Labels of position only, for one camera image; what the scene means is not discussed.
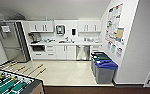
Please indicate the stainless steel dishwasher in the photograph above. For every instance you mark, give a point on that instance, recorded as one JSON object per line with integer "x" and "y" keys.
{"x": 83, "y": 52}

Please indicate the white two-door sink cabinet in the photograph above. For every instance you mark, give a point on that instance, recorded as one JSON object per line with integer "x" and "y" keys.
{"x": 65, "y": 52}

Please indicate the chrome faucet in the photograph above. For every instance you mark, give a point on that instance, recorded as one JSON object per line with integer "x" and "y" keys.
{"x": 66, "y": 39}

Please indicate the steel sink basin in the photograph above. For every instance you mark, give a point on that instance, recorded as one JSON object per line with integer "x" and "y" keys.
{"x": 64, "y": 42}

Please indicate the white drawer cabinet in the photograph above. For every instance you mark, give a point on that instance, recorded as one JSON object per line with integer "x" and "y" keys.
{"x": 50, "y": 52}
{"x": 95, "y": 48}

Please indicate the steel paper towel dispenser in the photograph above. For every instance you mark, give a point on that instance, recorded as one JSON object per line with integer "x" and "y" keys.
{"x": 60, "y": 30}

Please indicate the dish rack with items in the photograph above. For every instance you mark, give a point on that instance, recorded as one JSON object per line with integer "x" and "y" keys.
{"x": 47, "y": 40}

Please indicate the grey bin green lid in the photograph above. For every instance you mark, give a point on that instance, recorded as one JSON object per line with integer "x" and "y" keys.
{"x": 101, "y": 58}

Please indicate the small blue white poster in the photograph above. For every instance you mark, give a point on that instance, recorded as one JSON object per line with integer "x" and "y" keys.
{"x": 109, "y": 44}

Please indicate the black built-in microwave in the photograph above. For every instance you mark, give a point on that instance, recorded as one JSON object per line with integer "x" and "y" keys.
{"x": 37, "y": 48}

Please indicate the small green white poster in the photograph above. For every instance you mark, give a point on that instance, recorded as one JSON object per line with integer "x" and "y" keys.
{"x": 113, "y": 48}

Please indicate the white microwave cabinet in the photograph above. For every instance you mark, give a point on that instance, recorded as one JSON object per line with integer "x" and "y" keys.
{"x": 37, "y": 55}

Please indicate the grey bin blue lid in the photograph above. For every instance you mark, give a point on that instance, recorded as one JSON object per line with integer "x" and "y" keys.
{"x": 106, "y": 71}

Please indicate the pale blue bottle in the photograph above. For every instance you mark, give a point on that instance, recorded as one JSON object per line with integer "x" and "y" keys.
{"x": 46, "y": 18}

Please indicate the small black white poster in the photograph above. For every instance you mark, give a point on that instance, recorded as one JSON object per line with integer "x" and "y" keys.
{"x": 119, "y": 52}

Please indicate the stainless steel refrigerator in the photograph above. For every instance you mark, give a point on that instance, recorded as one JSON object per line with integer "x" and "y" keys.
{"x": 12, "y": 43}

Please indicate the grey bundle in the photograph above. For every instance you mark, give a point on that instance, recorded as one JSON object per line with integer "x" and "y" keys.
{"x": 14, "y": 17}

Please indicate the white paper notice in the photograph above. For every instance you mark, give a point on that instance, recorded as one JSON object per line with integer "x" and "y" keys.
{"x": 6, "y": 29}

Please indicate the green foosball table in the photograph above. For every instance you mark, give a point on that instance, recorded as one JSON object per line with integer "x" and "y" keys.
{"x": 11, "y": 83}

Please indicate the white wall cabinet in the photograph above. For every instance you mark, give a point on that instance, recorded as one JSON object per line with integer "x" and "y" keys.
{"x": 89, "y": 26}

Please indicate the large colourful wall poster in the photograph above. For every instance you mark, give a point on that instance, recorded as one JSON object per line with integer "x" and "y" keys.
{"x": 112, "y": 20}

